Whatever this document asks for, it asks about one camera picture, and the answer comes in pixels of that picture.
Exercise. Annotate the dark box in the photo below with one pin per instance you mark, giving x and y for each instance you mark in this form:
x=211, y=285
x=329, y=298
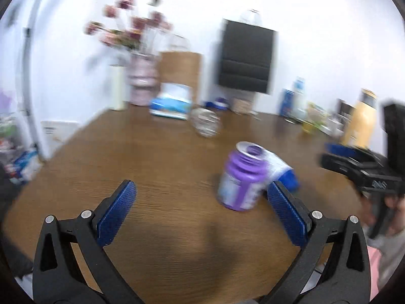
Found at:
x=345, y=110

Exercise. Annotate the orange bottle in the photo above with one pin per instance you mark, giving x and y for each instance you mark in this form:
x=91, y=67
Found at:
x=360, y=120

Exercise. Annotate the tall white bottle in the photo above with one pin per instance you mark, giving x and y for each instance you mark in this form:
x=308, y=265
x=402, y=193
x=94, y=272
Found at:
x=117, y=87

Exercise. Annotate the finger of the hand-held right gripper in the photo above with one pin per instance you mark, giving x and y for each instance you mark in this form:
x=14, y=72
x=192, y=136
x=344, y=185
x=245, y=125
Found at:
x=340, y=149
x=338, y=164

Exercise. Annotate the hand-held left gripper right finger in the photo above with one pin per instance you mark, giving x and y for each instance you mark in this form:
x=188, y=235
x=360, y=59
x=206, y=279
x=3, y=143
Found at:
x=285, y=215

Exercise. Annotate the black paper bag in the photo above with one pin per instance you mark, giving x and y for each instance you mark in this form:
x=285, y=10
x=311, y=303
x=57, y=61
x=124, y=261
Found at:
x=245, y=57

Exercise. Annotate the clear glass jar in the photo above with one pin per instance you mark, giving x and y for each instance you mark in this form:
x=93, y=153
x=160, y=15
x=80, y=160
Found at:
x=205, y=122

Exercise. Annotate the brown paper bag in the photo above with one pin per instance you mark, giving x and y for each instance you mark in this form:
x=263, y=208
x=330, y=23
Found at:
x=183, y=68

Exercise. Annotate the blue tissue pack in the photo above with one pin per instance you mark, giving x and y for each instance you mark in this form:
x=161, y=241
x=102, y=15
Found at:
x=171, y=103

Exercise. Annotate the purple and white cup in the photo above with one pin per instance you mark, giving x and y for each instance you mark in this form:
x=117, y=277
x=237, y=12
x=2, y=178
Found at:
x=240, y=180

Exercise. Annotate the person's right forearm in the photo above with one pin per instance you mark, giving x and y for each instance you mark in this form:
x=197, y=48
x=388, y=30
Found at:
x=392, y=259

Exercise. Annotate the white and blue cup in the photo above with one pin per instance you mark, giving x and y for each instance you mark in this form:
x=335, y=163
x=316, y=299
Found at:
x=283, y=172

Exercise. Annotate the pink artificial flowers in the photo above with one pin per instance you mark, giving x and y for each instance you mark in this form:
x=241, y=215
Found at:
x=133, y=28

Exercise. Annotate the small blue container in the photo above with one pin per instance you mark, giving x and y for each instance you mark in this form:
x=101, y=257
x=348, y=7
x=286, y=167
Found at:
x=218, y=104

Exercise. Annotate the beige woven cup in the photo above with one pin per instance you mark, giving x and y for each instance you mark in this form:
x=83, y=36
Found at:
x=242, y=106

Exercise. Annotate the white pole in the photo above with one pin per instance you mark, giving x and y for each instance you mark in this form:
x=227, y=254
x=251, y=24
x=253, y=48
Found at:
x=30, y=69

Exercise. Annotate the pink flower vase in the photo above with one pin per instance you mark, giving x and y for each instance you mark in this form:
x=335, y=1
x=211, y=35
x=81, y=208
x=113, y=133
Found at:
x=143, y=79

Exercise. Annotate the yellow green packets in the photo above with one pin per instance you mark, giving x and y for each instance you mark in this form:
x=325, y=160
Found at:
x=313, y=117

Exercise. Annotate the person's right hand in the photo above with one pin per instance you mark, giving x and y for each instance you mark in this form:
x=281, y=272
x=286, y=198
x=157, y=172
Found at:
x=397, y=210

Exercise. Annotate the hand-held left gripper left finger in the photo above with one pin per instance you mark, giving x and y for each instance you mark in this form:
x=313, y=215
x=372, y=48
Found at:
x=117, y=210

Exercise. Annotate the blue carton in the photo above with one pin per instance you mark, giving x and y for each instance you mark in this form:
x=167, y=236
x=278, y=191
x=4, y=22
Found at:
x=287, y=103

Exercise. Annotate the pile of colourful packets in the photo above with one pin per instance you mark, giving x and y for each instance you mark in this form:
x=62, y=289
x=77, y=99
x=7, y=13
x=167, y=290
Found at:
x=19, y=152

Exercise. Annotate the pink clothing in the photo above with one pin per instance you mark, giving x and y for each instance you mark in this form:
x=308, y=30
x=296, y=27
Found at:
x=374, y=269

